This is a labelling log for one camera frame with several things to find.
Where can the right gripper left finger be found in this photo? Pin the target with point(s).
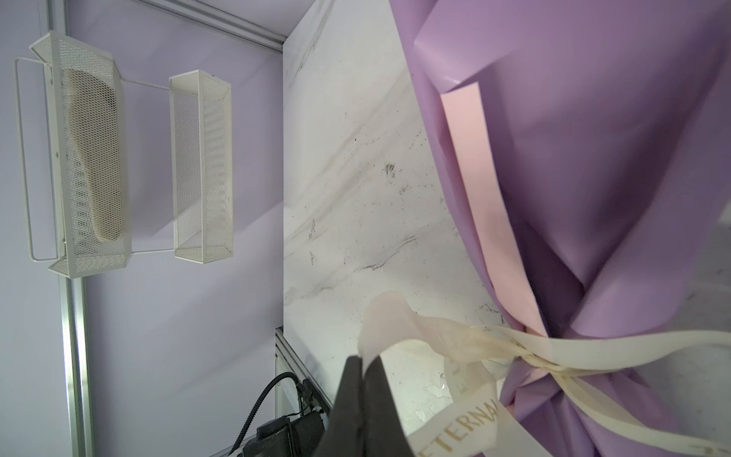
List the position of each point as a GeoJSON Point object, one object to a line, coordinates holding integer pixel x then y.
{"type": "Point", "coordinates": [344, 435]}

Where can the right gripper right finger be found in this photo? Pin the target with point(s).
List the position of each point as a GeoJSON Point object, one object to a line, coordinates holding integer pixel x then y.
{"type": "Point", "coordinates": [384, 434]}

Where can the pink purple wrapping paper sheet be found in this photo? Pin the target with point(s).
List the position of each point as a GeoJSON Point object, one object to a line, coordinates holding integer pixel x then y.
{"type": "Point", "coordinates": [583, 149]}

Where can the white mesh lower shelf basket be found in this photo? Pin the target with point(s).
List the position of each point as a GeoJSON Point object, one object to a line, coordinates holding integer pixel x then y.
{"type": "Point", "coordinates": [201, 140]}

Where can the white mesh shelf basket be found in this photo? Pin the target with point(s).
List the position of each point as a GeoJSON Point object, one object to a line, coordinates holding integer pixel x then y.
{"type": "Point", "coordinates": [87, 142]}
{"type": "Point", "coordinates": [201, 140]}

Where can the white mesh upper shelf basket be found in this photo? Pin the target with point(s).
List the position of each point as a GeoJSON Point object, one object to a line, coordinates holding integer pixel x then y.
{"type": "Point", "coordinates": [87, 142]}

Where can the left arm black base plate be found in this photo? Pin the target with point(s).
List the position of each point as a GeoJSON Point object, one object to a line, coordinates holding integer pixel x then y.
{"type": "Point", "coordinates": [294, 434]}

